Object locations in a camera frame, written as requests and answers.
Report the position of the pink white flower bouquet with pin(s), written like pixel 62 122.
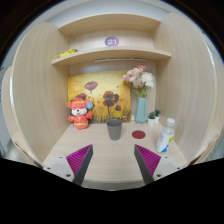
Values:
pixel 140 79

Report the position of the red plush fortune doll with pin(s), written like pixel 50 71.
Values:
pixel 80 114

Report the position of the small potted succulent left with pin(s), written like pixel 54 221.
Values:
pixel 151 118

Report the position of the wooden lower shelf board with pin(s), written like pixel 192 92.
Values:
pixel 117 52

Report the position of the teal ceramic vase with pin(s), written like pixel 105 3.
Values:
pixel 141 111

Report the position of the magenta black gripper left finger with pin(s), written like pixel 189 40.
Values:
pixel 79 162

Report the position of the purple number 21 sticker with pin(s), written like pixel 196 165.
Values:
pixel 111 41

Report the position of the wooden shelf board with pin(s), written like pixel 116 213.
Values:
pixel 117 52
pixel 109 21

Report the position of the wooden upper shelf board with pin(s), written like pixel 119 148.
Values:
pixel 109 21

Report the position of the clear plastic water bottle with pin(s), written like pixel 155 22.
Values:
pixel 166 136

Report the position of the small potted succulent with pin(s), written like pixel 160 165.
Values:
pixel 151 118
pixel 157 115

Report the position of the grey plastic cup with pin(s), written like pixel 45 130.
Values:
pixel 114 127

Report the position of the red round coaster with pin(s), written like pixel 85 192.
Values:
pixel 138 134

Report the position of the small potted succulent right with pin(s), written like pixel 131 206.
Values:
pixel 157 115

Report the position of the yellow object on shelf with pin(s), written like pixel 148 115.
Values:
pixel 67 53

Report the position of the poppy flower painting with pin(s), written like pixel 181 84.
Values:
pixel 107 91

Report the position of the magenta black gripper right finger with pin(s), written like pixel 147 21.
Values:
pixel 147 162

